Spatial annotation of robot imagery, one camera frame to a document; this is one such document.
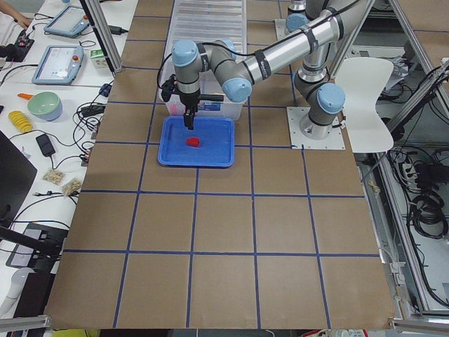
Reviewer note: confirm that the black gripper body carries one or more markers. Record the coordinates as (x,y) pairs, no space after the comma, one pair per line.
(189,102)

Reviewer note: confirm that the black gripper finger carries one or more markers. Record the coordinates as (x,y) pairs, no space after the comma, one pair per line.
(189,115)

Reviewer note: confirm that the red block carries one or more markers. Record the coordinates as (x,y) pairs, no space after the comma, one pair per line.
(193,142)

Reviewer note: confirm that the clear plastic box lid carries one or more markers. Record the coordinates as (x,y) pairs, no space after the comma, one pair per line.
(207,21)

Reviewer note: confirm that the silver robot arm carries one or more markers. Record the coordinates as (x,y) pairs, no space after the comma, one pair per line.
(330,21)

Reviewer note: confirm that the blue plastic tray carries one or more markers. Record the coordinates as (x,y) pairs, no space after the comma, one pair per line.
(209,144)

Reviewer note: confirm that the green white carton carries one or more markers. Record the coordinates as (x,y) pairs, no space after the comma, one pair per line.
(98,58)

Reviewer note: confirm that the near teach pendant tablet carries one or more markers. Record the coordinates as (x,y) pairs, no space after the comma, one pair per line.
(59,65)

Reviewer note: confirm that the teach pendant tablet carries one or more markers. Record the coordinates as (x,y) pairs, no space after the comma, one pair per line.
(59,65)
(70,22)

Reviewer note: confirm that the green bowl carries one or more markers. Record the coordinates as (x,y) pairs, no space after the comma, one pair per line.
(45,105)

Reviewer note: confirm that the far teach pendant tablet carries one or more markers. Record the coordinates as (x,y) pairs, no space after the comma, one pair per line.
(70,22)

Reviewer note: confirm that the yellow toy corn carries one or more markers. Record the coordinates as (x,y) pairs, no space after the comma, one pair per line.
(20,121)

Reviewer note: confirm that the toy carrot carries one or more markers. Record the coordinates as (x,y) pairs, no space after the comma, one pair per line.
(25,96)

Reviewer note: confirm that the white plastic chair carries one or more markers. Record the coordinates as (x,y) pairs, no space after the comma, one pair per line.
(362,80)

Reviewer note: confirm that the black box latch handle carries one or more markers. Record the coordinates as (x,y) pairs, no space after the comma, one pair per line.
(211,97)

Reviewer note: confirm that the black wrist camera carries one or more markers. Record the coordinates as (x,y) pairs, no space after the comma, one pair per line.
(169,88)

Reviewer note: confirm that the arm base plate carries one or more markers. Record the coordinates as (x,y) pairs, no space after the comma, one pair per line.
(305,135)
(284,27)

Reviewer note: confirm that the aluminium frame post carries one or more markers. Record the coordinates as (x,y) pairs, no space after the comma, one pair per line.
(101,29)

